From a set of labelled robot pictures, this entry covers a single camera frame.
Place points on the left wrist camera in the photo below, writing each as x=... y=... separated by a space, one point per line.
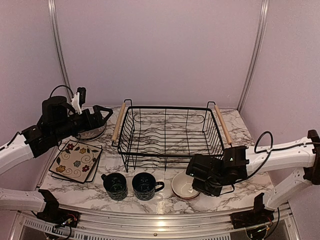
x=79 y=98

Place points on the beige ceramic bowl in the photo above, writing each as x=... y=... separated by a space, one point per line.
x=181 y=184

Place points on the aluminium frame post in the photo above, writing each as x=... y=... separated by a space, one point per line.
x=57 y=42
x=261 y=29

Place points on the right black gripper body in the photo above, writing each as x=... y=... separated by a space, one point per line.
x=211 y=186

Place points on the dark blue mug front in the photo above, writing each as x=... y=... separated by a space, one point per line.
x=145 y=186

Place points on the black wire dish rack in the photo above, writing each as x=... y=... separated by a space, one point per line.
x=167 y=137

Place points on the grey reindeer round plate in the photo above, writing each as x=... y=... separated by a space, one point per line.
x=93 y=134

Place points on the front aluminium rail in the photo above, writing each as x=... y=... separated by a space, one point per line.
x=106 y=225

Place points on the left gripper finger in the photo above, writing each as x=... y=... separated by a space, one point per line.
x=104 y=118
x=98 y=109

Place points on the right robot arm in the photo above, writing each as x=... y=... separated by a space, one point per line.
x=240 y=163

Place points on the white square plate black rim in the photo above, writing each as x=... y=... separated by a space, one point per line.
x=93 y=170

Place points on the floral square plate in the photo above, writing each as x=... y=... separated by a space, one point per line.
x=73 y=160

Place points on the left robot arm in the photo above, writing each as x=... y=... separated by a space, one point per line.
x=59 y=120

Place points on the dark blue mug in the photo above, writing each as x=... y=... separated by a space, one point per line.
x=145 y=186
x=115 y=185

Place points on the blue white patterned bowl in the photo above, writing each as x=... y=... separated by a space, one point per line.
x=188 y=197

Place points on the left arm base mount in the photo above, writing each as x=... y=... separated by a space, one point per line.
x=60 y=218

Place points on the right aluminium frame post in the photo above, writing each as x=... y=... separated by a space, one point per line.
x=261 y=29

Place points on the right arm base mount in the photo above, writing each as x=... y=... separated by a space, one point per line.
x=250 y=222

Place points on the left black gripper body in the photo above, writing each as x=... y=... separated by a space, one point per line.
x=87 y=124

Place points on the left aluminium frame post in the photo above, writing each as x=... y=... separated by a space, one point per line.
x=57 y=42

